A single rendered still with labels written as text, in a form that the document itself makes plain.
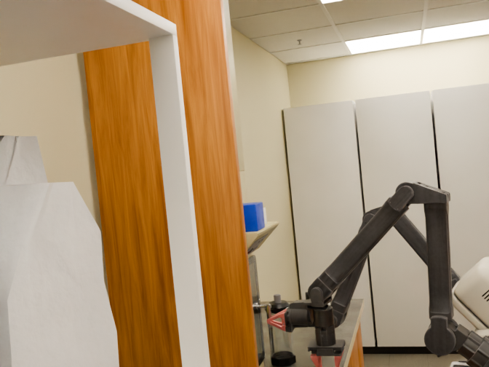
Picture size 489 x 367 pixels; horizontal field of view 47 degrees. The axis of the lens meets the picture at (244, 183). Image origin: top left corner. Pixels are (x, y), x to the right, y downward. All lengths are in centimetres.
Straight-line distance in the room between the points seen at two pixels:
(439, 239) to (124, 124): 103
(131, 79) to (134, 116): 12
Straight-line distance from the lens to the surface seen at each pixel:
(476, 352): 158
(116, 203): 191
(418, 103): 487
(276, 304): 225
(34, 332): 68
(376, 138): 486
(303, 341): 257
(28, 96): 176
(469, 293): 169
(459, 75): 536
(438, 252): 155
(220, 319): 184
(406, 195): 151
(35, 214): 68
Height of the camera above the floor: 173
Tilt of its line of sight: 2 degrees down
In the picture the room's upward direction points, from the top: 6 degrees counter-clockwise
